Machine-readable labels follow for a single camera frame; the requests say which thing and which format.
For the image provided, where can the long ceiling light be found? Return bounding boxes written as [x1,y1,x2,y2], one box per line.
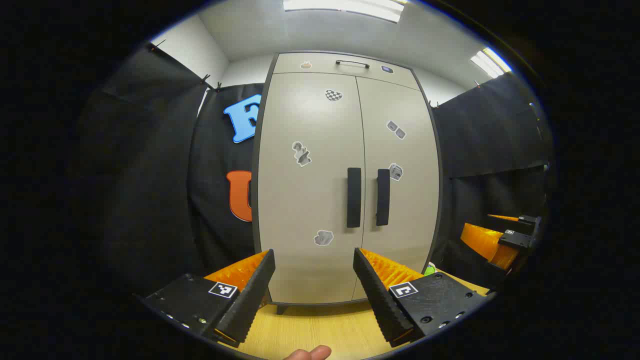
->
[470,46,513,79]
[282,0,406,24]

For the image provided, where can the grey double-door shoe cabinet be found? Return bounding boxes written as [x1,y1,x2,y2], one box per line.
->
[251,50,445,316]

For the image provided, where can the grey cabinet drawer front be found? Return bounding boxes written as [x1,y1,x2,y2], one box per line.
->
[273,52,421,91]

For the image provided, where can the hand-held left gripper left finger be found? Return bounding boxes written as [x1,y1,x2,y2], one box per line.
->
[134,249,276,349]

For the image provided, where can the grey shoe cabinet door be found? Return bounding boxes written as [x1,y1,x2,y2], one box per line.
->
[356,76,441,302]
[257,72,368,306]

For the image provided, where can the black door handle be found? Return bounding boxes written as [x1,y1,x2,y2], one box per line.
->
[376,169,391,227]
[347,167,362,229]

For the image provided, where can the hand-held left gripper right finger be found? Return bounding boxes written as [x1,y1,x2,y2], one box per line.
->
[353,247,488,348]

